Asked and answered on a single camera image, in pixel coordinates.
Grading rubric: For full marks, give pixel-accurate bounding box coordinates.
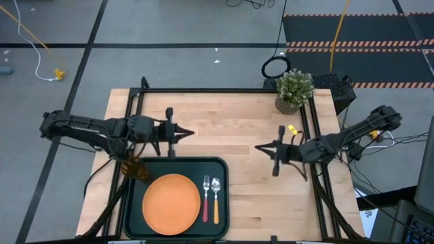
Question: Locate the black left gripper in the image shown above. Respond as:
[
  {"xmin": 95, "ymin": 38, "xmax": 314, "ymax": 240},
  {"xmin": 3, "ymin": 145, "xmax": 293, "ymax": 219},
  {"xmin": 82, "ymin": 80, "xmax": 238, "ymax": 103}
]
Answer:
[{"xmin": 154, "ymin": 107, "xmax": 196, "ymax": 159}]

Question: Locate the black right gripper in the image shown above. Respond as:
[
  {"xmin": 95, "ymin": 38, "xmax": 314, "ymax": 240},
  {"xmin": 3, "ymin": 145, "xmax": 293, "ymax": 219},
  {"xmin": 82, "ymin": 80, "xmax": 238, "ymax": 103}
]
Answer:
[{"xmin": 254, "ymin": 125, "xmax": 302, "ymax": 178}]

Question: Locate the orange round plate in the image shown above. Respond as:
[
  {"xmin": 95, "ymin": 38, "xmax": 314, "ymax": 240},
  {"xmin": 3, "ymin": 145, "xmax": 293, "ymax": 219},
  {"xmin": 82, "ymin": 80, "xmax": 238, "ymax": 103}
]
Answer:
[{"xmin": 142, "ymin": 173, "xmax": 201, "ymax": 237}]

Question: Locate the fork with pink handle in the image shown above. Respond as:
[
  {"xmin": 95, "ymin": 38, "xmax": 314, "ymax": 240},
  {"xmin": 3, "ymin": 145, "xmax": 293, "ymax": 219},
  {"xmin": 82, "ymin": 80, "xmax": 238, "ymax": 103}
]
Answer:
[{"xmin": 202, "ymin": 175, "xmax": 211, "ymax": 224}]

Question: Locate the spoon with orange handle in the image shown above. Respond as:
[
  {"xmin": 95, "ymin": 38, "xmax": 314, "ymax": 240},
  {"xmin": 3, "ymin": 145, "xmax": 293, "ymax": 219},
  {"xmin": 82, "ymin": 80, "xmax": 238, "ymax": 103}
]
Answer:
[{"xmin": 211, "ymin": 177, "xmax": 222, "ymax": 225}]

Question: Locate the dark green serving tray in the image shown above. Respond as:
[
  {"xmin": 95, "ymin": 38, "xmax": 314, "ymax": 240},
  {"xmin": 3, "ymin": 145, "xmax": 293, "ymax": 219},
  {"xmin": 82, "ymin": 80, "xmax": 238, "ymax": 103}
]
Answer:
[{"xmin": 122, "ymin": 156, "xmax": 231, "ymax": 241}]

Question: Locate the potted plant in ribbed pot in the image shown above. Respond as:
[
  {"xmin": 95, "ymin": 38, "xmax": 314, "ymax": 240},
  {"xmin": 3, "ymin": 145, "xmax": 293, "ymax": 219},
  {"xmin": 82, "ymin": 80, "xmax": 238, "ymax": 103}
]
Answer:
[{"xmin": 274, "ymin": 68, "xmax": 316, "ymax": 115}]

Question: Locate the white printed paper sheet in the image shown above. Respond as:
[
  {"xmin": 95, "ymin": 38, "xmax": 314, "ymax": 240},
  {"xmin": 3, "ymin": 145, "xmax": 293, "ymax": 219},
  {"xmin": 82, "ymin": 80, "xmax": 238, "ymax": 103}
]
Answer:
[{"xmin": 354, "ymin": 188, "xmax": 380, "ymax": 238}]

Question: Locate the black mat with hazard stripes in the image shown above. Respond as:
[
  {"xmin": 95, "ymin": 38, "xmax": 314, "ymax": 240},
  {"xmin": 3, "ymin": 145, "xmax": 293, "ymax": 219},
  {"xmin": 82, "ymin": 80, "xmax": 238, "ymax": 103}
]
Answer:
[{"xmin": 283, "ymin": 12, "xmax": 434, "ymax": 89}]

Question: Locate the grey monitor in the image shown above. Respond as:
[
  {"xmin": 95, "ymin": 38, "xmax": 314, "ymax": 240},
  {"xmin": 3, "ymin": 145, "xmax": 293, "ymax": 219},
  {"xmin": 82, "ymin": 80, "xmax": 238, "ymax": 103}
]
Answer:
[{"xmin": 414, "ymin": 115, "xmax": 434, "ymax": 215}]

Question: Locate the black keyboard with blue keys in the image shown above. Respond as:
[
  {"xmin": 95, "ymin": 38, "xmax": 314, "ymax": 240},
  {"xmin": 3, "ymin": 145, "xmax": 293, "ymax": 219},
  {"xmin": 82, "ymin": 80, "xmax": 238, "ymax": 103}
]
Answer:
[{"xmin": 405, "ymin": 216, "xmax": 434, "ymax": 244}]

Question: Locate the black aluminium table frame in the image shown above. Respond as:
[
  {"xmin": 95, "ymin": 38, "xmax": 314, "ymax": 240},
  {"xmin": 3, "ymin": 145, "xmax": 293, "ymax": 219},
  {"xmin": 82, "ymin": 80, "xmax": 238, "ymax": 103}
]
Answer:
[{"xmin": 76, "ymin": 76, "xmax": 366, "ymax": 244}]

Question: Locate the black cable with coiled loop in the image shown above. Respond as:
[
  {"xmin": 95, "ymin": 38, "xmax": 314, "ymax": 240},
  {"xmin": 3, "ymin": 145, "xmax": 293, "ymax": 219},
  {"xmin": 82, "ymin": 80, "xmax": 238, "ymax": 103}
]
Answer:
[{"xmin": 260, "ymin": 0, "xmax": 292, "ymax": 80}]

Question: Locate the white power cable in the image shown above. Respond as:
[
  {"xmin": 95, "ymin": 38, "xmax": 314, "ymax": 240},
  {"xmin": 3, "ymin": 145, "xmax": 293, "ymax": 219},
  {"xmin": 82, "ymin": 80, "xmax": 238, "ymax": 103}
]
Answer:
[
  {"xmin": 12, "ymin": 0, "xmax": 58, "ymax": 83},
  {"xmin": 364, "ymin": 130, "xmax": 396, "ymax": 150}
]

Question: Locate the yellow extension cable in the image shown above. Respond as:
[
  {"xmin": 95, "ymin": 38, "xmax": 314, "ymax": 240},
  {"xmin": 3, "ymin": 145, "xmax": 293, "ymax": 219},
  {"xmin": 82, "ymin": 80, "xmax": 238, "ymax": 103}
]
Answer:
[
  {"xmin": 329, "ymin": 0, "xmax": 351, "ymax": 73},
  {"xmin": 0, "ymin": 4, "xmax": 66, "ymax": 81}
]

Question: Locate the black tangled floor cable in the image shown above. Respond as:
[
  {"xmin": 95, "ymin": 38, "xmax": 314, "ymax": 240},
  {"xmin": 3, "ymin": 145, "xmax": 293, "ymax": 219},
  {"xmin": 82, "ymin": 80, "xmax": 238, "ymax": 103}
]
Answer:
[{"xmin": 225, "ymin": 0, "xmax": 276, "ymax": 10}]

